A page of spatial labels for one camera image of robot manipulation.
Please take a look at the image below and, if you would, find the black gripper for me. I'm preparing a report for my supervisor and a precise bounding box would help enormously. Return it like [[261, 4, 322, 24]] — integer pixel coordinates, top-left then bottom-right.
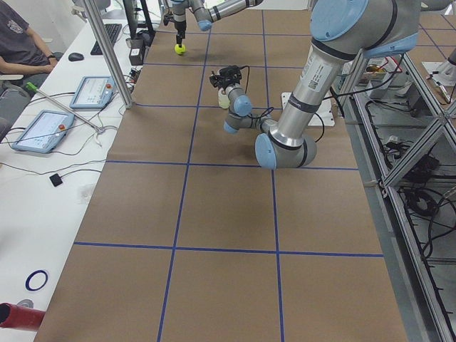
[[209, 73, 242, 89], [175, 20, 187, 46]]

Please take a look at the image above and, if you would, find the white tennis ball can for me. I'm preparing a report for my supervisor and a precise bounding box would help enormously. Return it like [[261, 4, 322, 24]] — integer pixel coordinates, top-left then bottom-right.
[[218, 88, 230, 110]]

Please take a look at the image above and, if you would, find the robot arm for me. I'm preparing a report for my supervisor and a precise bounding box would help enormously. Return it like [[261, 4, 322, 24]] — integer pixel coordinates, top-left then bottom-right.
[[209, 1, 421, 170], [163, 0, 262, 48]]

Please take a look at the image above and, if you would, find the black box device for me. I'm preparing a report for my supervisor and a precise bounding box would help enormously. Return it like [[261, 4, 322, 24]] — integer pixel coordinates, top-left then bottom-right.
[[129, 39, 145, 66]]

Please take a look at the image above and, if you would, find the black monitor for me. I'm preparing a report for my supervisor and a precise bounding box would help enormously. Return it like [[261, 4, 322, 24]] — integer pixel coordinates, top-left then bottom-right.
[[123, 0, 155, 40]]

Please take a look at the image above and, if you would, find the black keyboard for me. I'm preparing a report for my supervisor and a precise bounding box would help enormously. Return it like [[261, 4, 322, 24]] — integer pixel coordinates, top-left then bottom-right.
[[90, 23, 123, 56]]

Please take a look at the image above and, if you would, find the far teach pendant tablet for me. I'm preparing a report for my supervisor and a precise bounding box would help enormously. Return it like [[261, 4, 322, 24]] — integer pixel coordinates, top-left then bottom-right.
[[70, 76, 116, 110]]

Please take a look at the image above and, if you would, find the teach pendant tablet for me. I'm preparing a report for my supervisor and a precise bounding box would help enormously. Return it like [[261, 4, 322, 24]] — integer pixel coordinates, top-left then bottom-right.
[[70, 76, 116, 110], [11, 110, 75, 154]]

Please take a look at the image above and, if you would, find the black computer mouse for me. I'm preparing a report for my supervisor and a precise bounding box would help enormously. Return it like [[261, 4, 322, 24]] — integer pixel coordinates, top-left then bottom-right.
[[68, 52, 84, 62]]

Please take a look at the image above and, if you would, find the seated person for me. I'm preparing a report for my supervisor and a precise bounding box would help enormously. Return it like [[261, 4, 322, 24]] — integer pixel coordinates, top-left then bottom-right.
[[0, 0, 65, 93]]

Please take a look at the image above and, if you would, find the metal grabber stick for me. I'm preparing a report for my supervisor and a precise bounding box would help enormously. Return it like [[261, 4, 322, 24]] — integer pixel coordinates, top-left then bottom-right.
[[26, 82, 105, 133]]

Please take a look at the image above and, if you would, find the near teach pendant tablet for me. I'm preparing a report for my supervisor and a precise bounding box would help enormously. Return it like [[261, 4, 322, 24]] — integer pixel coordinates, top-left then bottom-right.
[[11, 110, 75, 154]]

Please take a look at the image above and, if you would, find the small black square pad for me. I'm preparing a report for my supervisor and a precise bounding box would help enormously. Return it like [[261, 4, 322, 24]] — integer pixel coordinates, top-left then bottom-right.
[[49, 173, 63, 187]]

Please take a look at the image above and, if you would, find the blue tape roll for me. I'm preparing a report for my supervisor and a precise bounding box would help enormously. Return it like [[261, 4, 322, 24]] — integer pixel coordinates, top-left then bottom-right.
[[24, 269, 49, 292]]

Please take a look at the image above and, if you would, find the red cylinder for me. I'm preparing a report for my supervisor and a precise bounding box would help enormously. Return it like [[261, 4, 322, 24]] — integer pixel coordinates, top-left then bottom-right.
[[1, 303, 46, 331]]

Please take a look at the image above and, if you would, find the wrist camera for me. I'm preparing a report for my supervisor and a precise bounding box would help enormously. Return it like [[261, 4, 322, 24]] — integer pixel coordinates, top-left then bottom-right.
[[219, 65, 242, 77]]

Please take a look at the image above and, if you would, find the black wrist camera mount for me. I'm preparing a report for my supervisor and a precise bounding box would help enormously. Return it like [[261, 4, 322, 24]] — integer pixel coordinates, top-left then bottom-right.
[[162, 11, 175, 26]]

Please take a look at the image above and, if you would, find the aluminium frame post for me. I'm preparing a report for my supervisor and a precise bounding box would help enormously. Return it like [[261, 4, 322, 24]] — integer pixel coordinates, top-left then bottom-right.
[[83, 0, 133, 109]]

